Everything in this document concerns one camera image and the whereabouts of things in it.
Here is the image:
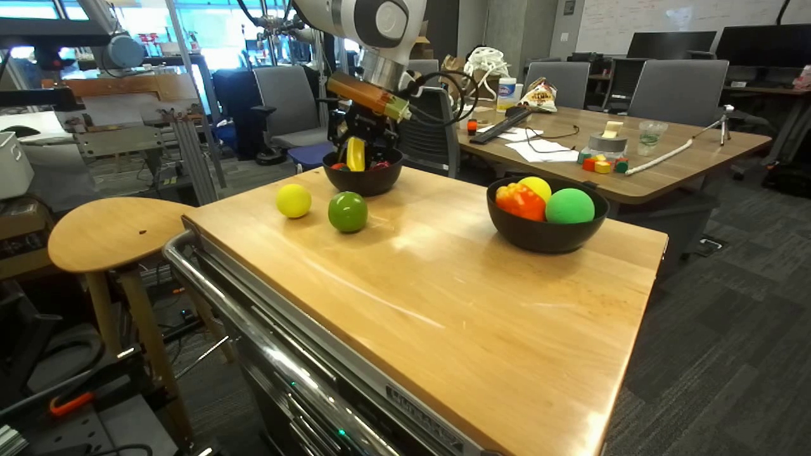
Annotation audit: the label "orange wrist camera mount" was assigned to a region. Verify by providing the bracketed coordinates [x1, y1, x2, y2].
[325, 72, 417, 124]

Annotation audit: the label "black computer monitor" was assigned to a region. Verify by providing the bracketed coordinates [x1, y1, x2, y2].
[626, 30, 719, 62]
[716, 23, 811, 72]

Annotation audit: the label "small silver tripod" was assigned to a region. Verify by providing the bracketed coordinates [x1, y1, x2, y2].
[713, 103, 738, 148]

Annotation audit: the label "grey metal frame rack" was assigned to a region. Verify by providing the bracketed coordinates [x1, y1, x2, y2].
[72, 105, 226, 205]

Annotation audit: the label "orange toy pepper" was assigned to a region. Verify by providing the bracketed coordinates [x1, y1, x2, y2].
[493, 180, 547, 224]

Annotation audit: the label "white plastic bottle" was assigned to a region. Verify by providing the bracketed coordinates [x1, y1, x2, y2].
[494, 75, 519, 118]

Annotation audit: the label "metal cart handle bar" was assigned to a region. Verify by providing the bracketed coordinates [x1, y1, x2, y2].
[162, 234, 403, 456]

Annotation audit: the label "clear plastic bag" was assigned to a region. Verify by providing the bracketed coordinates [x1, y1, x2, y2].
[519, 80, 560, 114]

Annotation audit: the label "colourful toy blocks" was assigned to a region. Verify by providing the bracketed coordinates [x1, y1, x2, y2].
[577, 151, 631, 177]

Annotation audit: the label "long black bar device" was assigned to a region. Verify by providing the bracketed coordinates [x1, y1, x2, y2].
[469, 103, 538, 148]

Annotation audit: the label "white box device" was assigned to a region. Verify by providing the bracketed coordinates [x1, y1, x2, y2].
[0, 129, 35, 203]

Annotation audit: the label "yellow-green round toy fruit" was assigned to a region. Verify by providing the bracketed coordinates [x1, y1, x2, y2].
[275, 180, 314, 224]

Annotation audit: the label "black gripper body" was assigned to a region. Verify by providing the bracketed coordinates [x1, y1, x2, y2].
[335, 105, 401, 148]

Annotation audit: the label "green toy pear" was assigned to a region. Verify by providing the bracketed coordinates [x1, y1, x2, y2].
[328, 190, 371, 236]

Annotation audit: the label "grey tape roll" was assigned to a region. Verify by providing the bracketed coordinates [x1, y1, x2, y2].
[589, 129, 631, 157]

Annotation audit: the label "dark grey office chair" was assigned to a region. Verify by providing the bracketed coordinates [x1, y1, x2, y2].
[395, 85, 465, 177]

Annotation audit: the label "grey round joint fixture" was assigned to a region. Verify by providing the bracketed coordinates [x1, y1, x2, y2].
[79, 0, 150, 72]

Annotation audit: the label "yellow toy lemon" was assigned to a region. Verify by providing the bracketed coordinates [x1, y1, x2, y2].
[515, 176, 556, 203]

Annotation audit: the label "white net bag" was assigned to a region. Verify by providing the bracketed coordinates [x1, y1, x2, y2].
[462, 47, 513, 99]

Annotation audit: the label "round wooden stool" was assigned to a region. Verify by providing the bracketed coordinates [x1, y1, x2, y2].
[45, 195, 201, 452]

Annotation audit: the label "green round toy fruit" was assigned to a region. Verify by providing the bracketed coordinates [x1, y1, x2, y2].
[543, 185, 598, 227]

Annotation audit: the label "white plastic stick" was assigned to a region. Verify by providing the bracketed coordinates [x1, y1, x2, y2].
[624, 137, 698, 177]

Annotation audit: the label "clear plastic cup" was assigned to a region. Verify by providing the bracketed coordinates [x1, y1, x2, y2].
[636, 119, 670, 148]

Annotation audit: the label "black plastic bowl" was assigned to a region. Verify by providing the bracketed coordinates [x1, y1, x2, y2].
[485, 172, 610, 257]
[323, 151, 405, 200]

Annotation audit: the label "large wooden conference table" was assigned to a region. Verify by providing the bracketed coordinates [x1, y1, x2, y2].
[401, 89, 774, 211]

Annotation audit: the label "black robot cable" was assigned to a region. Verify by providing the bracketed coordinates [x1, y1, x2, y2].
[403, 72, 480, 129]

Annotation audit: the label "white paper sheets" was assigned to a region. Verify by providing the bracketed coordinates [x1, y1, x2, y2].
[504, 137, 583, 168]

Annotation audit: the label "orange clamp handle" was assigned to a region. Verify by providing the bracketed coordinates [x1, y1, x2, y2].
[45, 389, 96, 420]

